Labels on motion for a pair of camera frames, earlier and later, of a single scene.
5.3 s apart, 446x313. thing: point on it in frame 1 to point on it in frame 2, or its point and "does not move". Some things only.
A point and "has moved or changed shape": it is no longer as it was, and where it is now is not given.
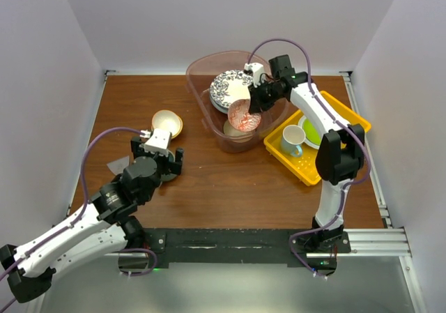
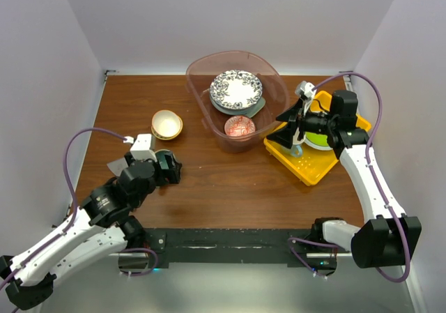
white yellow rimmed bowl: x=167 y=120 does not move
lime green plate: x=311 y=132 does not move
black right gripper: x=257 y=105 to x=285 y=136
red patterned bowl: x=240 y=116 has moved or changed shape
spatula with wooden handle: x=117 y=166 does not move
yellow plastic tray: x=304 y=164 does not move
